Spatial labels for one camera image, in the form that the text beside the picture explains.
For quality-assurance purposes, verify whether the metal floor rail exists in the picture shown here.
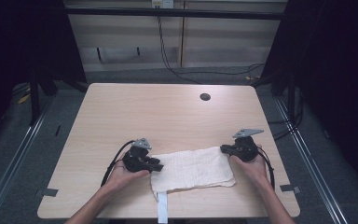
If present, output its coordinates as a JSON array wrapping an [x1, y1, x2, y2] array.
[[274, 96, 351, 224], [0, 102, 51, 224]]

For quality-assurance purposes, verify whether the black horizontal bar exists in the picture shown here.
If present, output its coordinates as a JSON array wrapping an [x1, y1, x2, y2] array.
[[64, 7, 283, 21]]

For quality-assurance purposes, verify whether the yellow tape piece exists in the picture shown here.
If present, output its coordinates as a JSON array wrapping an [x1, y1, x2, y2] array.
[[17, 93, 32, 105]]

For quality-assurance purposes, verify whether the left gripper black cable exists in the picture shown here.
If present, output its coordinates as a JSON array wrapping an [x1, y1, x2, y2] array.
[[100, 139, 136, 188]]

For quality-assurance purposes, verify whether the black floor cable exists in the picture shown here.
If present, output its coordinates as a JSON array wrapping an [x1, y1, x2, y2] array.
[[180, 63, 266, 77]]

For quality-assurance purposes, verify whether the person's right hand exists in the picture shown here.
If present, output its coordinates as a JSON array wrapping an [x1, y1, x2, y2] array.
[[228, 144, 270, 188]]

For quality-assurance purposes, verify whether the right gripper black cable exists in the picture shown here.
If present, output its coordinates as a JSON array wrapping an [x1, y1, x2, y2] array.
[[255, 146, 276, 190]]

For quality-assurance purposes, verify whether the grey tape piece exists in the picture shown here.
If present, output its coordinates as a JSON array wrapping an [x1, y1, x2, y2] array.
[[41, 188, 60, 198], [280, 184, 302, 194]]

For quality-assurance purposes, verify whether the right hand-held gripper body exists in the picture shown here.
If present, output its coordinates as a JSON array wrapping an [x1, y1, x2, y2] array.
[[230, 128, 265, 163]]

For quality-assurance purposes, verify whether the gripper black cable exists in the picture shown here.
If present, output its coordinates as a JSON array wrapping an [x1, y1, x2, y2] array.
[[255, 146, 276, 190], [100, 139, 136, 188]]

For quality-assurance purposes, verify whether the bundle of black floor cables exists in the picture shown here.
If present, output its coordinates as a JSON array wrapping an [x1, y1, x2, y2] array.
[[267, 88, 305, 142]]

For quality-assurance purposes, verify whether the black hanging wall cable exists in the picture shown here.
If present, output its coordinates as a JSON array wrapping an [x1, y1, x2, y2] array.
[[156, 15, 203, 85]]

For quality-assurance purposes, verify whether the cream muslin cloth cherry print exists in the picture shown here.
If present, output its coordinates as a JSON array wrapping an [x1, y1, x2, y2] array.
[[149, 146, 237, 200]]

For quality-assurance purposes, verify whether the black metal stand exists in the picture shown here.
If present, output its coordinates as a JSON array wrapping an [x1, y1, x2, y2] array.
[[27, 72, 42, 127]]

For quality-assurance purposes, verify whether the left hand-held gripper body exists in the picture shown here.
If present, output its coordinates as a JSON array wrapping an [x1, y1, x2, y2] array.
[[122, 137, 153, 174]]

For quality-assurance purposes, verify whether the white wall socket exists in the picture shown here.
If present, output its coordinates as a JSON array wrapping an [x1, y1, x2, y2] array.
[[151, 0, 175, 9]]

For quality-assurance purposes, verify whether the dark curtain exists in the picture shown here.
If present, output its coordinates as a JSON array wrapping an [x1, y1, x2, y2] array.
[[251, 0, 358, 200], [0, 0, 88, 152]]

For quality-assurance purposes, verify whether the person's left hand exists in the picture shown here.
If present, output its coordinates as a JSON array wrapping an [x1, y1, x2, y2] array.
[[105, 159, 150, 193]]

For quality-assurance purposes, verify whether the white strip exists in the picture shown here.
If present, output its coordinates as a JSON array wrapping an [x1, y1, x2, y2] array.
[[156, 190, 169, 224]]

